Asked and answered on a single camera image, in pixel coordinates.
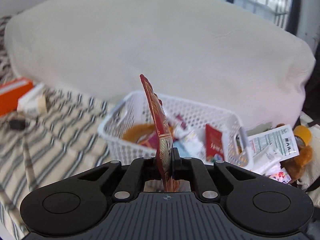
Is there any white green seed packet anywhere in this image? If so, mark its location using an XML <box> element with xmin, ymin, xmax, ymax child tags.
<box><xmin>248</xmin><ymin>125</ymin><xmax>299</xmax><ymax>160</ymax></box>

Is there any black backpack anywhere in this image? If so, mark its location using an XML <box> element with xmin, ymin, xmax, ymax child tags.
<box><xmin>303</xmin><ymin>61</ymin><xmax>320</xmax><ymax>125</ymax></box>

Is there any large red snack packet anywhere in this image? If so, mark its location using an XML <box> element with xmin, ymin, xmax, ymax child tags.
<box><xmin>140</xmin><ymin>74</ymin><xmax>180</xmax><ymax>192</ymax></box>

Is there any white box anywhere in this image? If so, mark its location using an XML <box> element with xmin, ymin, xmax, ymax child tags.
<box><xmin>17</xmin><ymin>83</ymin><xmax>47</xmax><ymax>118</ymax></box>

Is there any large cream pillow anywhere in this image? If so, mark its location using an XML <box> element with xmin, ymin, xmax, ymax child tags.
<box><xmin>4</xmin><ymin>0</ymin><xmax>315</xmax><ymax>130</ymax></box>

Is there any white crimped snack packet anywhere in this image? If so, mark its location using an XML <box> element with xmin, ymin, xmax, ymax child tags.
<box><xmin>173</xmin><ymin>126</ymin><xmax>204</xmax><ymax>159</ymax></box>

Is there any white perforated plastic basket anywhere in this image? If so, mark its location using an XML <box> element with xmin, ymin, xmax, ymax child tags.
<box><xmin>98</xmin><ymin>90</ymin><xmax>254</xmax><ymax>170</ymax></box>

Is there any striped bed sheet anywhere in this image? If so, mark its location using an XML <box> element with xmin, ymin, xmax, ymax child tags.
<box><xmin>0</xmin><ymin>16</ymin><xmax>116</xmax><ymax>240</ymax></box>

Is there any brown plush toy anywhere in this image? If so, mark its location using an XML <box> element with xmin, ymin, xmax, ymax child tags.
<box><xmin>280</xmin><ymin>123</ymin><xmax>315</xmax><ymax>184</ymax></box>

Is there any white paper pouch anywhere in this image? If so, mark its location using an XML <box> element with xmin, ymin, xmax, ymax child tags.
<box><xmin>252</xmin><ymin>143</ymin><xmax>282</xmax><ymax>175</ymax></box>

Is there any dark red box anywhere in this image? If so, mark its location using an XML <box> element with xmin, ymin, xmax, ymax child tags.
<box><xmin>205</xmin><ymin>124</ymin><xmax>224</xmax><ymax>163</ymax></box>

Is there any pink floral tissue pack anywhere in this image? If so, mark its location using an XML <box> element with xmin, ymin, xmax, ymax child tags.
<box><xmin>269</xmin><ymin>168</ymin><xmax>291</xmax><ymax>184</ymax></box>

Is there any orange roll of tape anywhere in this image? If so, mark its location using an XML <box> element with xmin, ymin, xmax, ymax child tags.
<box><xmin>293</xmin><ymin>125</ymin><xmax>312</xmax><ymax>147</ymax></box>

